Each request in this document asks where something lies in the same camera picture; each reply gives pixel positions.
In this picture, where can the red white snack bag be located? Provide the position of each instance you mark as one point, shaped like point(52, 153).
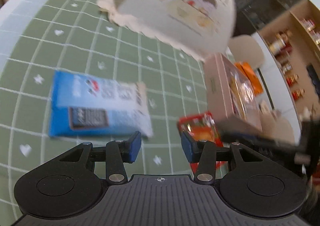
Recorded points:
point(200, 127)

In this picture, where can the green grid tablecloth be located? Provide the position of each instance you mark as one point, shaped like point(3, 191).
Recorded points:
point(41, 37)

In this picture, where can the brown plush teddy bear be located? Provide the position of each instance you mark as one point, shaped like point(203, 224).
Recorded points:
point(276, 127)

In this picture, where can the pink gift box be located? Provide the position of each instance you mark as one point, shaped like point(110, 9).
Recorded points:
point(230, 97)

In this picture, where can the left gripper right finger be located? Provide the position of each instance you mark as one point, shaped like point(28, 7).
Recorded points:
point(205, 154)

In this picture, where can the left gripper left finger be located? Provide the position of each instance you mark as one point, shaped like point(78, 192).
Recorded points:
point(115, 154)

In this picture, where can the orange snack bag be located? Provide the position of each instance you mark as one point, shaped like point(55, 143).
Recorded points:
point(247, 71)

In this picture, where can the white food cover tent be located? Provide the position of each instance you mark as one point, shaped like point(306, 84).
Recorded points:
point(200, 28)

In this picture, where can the red gold figurine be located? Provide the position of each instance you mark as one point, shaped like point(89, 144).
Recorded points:
point(292, 79)
point(297, 94)

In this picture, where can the beige chair behind box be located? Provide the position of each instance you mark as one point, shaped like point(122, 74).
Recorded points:
point(245, 49)

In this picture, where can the blue snack bag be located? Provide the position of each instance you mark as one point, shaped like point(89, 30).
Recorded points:
point(84, 105)

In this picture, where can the wooden display shelf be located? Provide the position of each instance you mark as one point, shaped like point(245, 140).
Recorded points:
point(293, 40)

